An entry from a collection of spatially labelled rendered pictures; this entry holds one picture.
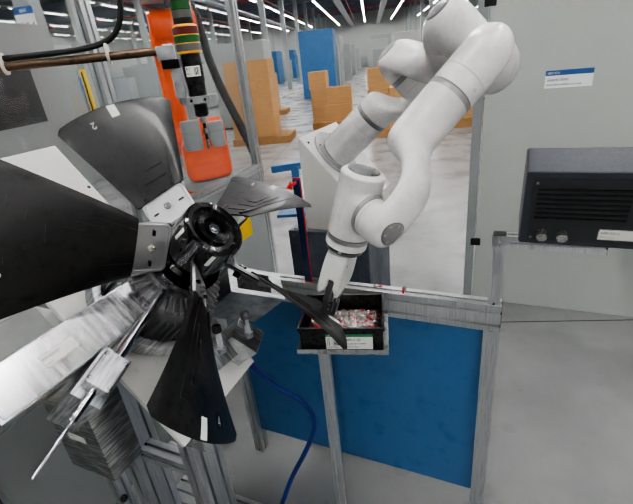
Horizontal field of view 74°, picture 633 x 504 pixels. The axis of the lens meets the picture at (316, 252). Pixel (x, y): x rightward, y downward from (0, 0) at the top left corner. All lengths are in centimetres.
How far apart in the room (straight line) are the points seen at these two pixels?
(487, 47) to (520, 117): 165
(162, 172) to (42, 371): 40
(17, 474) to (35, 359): 91
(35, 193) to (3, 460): 102
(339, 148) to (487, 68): 72
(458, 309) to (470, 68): 63
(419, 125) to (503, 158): 176
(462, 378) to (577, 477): 76
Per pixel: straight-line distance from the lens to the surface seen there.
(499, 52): 86
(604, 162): 104
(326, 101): 1013
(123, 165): 92
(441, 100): 81
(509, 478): 191
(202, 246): 75
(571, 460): 204
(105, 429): 115
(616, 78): 251
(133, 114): 98
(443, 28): 100
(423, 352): 133
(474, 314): 120
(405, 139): 78
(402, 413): 152
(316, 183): 145
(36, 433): 162
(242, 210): 94
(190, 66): 83
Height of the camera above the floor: 148
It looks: 25 degrees down
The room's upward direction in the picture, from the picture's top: 6 degrees counter-clockwise
